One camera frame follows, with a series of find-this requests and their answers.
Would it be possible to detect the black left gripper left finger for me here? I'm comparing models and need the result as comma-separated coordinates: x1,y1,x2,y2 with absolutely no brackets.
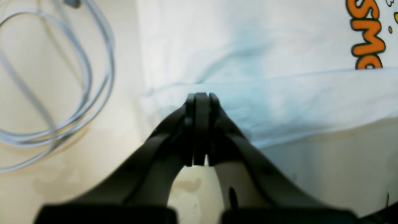
35,94,196,224

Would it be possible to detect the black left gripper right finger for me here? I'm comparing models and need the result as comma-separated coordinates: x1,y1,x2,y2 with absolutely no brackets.
194,93,358,224

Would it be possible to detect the white printed t-shirt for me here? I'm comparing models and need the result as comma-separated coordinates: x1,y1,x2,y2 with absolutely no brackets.
137,0,397,147

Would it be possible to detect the coiled white cable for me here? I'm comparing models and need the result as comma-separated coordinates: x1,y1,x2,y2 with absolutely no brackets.
0,0,115,173

